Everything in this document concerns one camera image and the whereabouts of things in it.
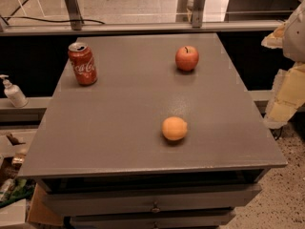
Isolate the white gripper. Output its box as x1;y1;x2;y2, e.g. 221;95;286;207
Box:
261;0;305;129

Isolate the orange fruit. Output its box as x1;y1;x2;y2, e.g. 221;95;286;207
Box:
162;116;188;141

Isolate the red coke can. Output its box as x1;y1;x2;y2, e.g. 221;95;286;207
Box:
68;42;97;86

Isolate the red apple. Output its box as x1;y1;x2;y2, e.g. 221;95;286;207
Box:
175;46;199;72

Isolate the grey drawer cabinet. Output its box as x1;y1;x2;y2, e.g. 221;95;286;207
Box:
17;32;289;229

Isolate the upper grey drawer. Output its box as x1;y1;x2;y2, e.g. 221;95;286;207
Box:
43;183;261;217

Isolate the grey drawer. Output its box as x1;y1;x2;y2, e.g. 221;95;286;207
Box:
71;209;235;229
43;183;261;217

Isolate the lower grey drawer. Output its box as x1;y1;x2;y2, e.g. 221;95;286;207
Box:
71;209;235;229

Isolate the white pump bottle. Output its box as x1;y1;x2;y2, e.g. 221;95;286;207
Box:
0;74;28;108

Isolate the cardboard box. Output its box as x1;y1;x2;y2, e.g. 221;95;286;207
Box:
27;185;63;226

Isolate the green packaging clutter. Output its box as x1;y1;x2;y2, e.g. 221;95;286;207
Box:
0;178;35;208

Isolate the metal railing frame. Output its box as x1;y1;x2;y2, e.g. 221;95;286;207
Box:
0;0;305;36

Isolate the black cable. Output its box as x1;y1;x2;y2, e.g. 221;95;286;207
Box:
0;15;106;26

